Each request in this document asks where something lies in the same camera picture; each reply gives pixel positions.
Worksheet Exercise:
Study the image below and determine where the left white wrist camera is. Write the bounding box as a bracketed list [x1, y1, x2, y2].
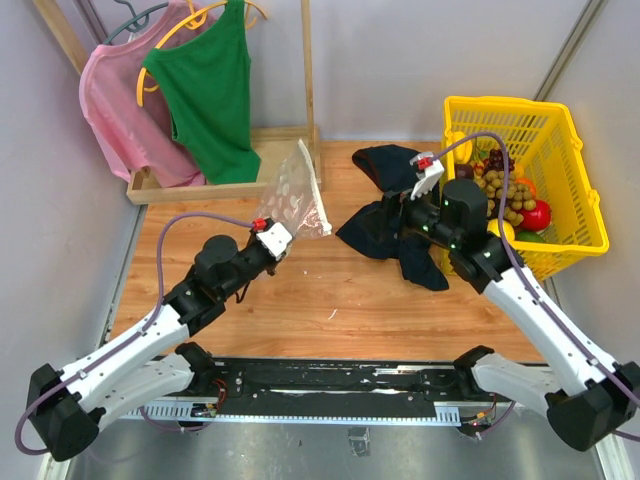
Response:
[254, 218, 294, 261]

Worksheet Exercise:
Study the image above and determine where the red apple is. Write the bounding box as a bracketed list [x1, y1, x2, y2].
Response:
[520, 200, 552, 232]

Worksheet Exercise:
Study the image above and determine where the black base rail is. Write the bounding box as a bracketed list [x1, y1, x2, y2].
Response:
[154, 356, 516, 419]

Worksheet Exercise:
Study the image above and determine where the green tank top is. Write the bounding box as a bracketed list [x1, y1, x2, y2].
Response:
[136, 1, 261, 185]

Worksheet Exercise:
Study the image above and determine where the yellow clothes hanger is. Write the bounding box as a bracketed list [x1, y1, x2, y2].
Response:
[136, 0, 269, 108]

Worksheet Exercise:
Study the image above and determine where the pink shirt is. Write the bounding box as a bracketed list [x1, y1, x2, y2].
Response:
[79, 1, 206, 188]

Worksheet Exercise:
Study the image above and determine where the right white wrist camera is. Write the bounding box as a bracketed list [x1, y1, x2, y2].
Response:
[409, 151, 445, 200]

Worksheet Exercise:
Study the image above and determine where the yellow lemon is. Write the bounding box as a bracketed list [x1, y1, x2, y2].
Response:
[488, 219, 515, 243]

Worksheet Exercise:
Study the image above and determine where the clear zip top bag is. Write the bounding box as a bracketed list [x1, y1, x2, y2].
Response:
[254, 139, 332, 240]

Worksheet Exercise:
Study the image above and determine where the grey clothes hanger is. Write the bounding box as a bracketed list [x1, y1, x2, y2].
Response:
[102, 0, 169, 45]

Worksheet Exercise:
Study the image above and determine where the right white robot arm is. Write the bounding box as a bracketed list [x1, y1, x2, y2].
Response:
[382, 179, 639, 451]

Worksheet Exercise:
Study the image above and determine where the green lime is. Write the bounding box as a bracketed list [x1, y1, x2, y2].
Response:
[515, 230, 546, 243]

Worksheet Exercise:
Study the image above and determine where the yellow plastic basket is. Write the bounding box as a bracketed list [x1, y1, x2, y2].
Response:
[441, 96, 610, 281]

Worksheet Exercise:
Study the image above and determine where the dark navy cloth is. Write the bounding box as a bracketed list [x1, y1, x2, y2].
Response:
[336, 144, 449, 291]

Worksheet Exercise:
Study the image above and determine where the brown longan fruit bunch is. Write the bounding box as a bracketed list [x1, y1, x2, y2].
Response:
[474, 171, 536, 227]

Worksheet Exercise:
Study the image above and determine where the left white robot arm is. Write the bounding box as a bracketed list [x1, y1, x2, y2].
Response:
[26, 223, 293, 462]

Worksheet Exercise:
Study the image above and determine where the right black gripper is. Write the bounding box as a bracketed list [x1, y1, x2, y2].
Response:
[355, 177, 459, 250]

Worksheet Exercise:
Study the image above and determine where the wooden clothes rack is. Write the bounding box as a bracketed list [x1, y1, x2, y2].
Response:
[37, 1, 319, 209]

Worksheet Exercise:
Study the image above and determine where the orange fruit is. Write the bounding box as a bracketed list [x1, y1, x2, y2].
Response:
[515, 177, 537, 197]

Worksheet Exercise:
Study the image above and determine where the dark purple grape bunch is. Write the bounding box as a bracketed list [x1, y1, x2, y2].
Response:
[484, 148, 515, 173]

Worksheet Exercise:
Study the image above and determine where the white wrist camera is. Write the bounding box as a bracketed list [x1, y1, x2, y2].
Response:
[409, 151, 445, 200]
[254, 218, 294, 261]

